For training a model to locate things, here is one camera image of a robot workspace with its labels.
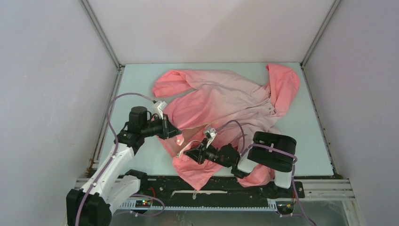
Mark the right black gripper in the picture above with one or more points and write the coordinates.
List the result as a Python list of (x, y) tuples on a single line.
[(198, 153)]

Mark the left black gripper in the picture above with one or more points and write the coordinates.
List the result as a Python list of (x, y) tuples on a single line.
[(168, 129)]

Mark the pink zip-up hooded jacket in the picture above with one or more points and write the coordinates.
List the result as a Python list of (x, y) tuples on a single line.
[(235, 106)]

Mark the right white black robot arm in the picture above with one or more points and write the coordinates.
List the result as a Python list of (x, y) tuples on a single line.
[(274, 151)]

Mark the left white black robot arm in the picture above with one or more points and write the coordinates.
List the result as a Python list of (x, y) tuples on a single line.
[(97, 200)]

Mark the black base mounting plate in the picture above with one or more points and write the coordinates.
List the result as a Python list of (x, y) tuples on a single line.
[(219, 193)]

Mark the left circuit board with LEDs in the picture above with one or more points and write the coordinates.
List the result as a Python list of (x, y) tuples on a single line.
[(143, 204)]

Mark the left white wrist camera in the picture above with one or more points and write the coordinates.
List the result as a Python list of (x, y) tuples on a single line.
[(158, 107)]

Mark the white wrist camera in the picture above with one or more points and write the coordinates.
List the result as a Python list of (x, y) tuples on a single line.
[(210, 133), (158, 107)]

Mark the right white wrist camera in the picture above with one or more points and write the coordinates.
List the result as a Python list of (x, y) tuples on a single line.
[(210, 133)]

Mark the right circuit board with wires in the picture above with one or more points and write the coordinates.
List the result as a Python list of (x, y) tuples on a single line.
[(285, 209)]

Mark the aluminium frame rail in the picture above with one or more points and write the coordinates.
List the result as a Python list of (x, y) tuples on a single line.
[(308, 189)]

